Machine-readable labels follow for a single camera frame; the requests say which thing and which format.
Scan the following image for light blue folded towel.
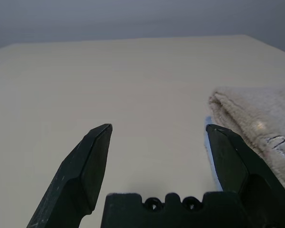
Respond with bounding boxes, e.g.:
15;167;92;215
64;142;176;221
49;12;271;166
204;115;224;192

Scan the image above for beige folded towel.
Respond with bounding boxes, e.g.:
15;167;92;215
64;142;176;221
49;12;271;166
208;85;285;205

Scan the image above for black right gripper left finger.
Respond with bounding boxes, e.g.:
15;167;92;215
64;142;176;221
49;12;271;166
26;123;113;228

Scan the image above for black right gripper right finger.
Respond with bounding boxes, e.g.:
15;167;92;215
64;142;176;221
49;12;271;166
205;123;285;228

